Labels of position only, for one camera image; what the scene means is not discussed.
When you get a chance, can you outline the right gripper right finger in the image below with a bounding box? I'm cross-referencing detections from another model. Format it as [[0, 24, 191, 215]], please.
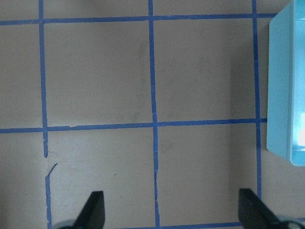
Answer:
[[238, 188, 305, 229]]

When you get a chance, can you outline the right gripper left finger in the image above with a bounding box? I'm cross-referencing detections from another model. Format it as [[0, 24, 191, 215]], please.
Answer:
[[52, 191, 105, 229]]

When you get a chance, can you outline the teal plastic storage bin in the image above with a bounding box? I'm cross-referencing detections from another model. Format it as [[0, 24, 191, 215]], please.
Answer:
[[266, 0, 305, 167]]

